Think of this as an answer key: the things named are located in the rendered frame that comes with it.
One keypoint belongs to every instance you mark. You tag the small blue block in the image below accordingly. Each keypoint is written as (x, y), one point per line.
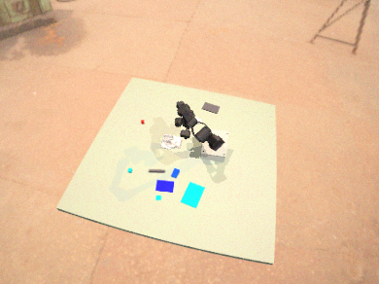
(175, 173)

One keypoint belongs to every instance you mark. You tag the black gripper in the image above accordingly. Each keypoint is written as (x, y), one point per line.
(185, 133)

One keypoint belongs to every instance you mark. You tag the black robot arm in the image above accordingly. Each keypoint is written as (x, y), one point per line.
(204, 134)

